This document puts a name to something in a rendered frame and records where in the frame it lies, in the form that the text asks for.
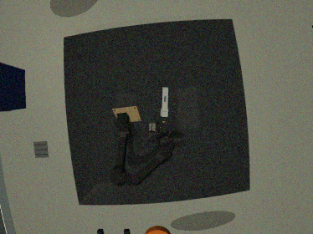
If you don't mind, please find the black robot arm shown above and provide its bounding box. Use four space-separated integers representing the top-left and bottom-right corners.
110 113 185 186

